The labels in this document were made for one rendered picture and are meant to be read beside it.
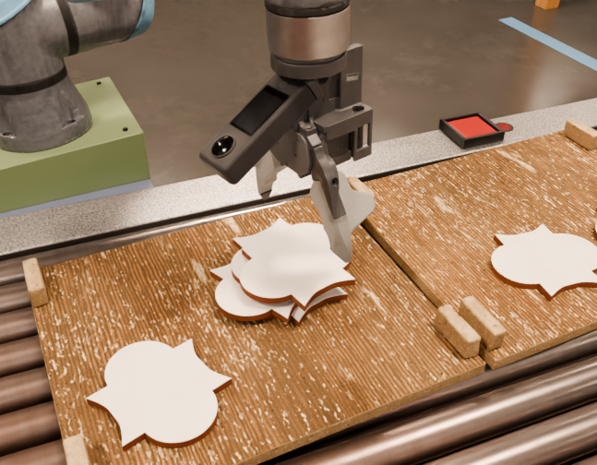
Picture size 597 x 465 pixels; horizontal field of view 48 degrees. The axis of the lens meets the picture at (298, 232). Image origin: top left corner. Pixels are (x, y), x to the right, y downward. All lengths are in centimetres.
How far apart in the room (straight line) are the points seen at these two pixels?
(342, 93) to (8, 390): 45
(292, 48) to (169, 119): 258
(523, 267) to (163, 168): 213
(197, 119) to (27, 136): 211
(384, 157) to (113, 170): 42
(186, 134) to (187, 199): 206
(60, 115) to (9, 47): 12
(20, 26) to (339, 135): 54
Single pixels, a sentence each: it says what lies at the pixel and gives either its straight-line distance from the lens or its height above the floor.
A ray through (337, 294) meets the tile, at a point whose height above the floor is 95.
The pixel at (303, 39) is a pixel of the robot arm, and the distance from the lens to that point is 60.
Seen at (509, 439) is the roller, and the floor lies 92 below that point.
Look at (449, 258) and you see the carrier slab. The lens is 84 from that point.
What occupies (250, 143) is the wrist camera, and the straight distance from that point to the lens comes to 61.
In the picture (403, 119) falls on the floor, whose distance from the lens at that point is 315.
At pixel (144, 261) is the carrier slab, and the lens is 84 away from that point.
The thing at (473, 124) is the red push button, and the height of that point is 93.
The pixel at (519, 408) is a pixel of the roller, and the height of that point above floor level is 92.
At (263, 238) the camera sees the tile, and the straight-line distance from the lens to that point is 81.
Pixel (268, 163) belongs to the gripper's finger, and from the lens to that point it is 72.
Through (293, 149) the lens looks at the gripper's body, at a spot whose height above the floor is 113.
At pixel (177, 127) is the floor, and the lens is 309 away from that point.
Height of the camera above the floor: 146
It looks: 38 degrees down
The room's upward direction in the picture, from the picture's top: straight up
